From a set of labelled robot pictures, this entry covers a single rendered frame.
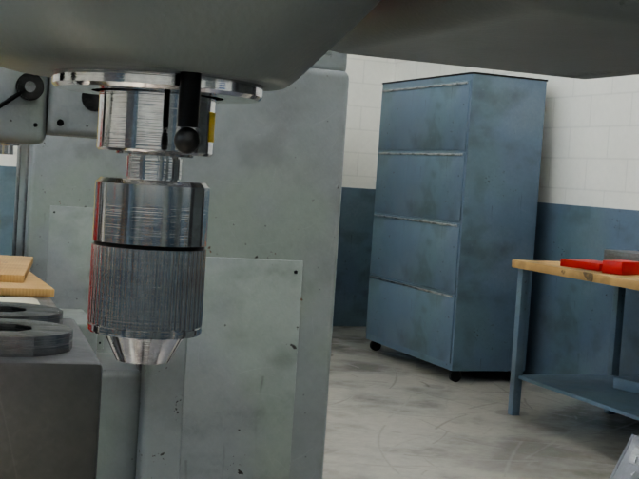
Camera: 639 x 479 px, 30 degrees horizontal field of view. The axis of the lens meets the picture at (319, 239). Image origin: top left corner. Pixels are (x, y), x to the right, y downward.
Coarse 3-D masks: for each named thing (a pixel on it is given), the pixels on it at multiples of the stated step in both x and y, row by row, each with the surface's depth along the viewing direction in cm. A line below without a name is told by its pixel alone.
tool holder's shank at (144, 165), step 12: (132, 156) 48; (144, 156) 48; (156, 156) 48; (168, 156) 48; (180, 156) 48; (192, 156) 49; (132, 168) 48; (144, 168) 48; (156, 168) 48; (168, 168) 48; (180, 168) 49; (156, 180) 48; (168, 180) 48
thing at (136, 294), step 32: (96, 224) 48; (128, 224) 47; (160, 224) 47; (192, 224) 48; (96, 256) 48; (128, 256) 47; (160, 256) 47; (192, 256) 48; (96, 288) 48; (128, 288) 47; (160, 288) 47; (192, 288) 48; (96, 320) 48; (128, 320) 47; (160, 320) 47; (192, 320) 48
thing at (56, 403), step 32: (0, 320) 83; (32, 320) 84; (64, 320) 95; (0, 352) 76; (32, 352) 77; (64, 352) 79; (0, 384) 74; (32, 384) 75; (64, 384) 76; (96, 384) 76; (0, 416) 75; (32, 416) 75; (64, 416) 76; (96, 416) 76; (0, 448) 75; (32, 448) 75; (64, 448) 76; (96, 448) 77
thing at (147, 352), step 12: (108, 336) 49; (120, 348) 48; (132, 348) 48; (144, 348) 48; (156, 348) 48; (168, 348) 49; (120, 360) 49; (132, 360) 48; (144, 360) 48; (156, 360) 49; (168, 360) 49
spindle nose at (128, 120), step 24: (120, 96) 47; (144, 96) 47; (168, 96) 47; (120, 120) 47; (144, 120) 47; (168, 120) 47; (96, 144) 48; (120, 144) 47; (144, 144) 47; (168, 144) 47
